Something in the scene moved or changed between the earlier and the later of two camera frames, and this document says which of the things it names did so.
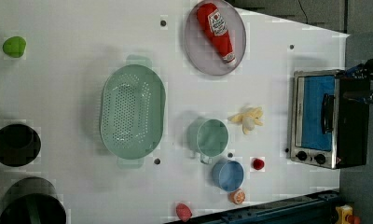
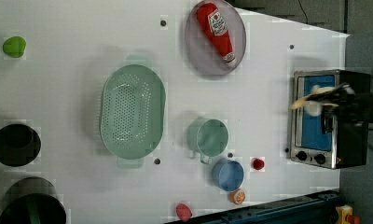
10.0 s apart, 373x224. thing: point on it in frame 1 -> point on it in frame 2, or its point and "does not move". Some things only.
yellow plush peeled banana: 248,117 -> 314,108
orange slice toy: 237,196 does not move
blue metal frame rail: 311,208 does not move
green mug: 208,138 does not move
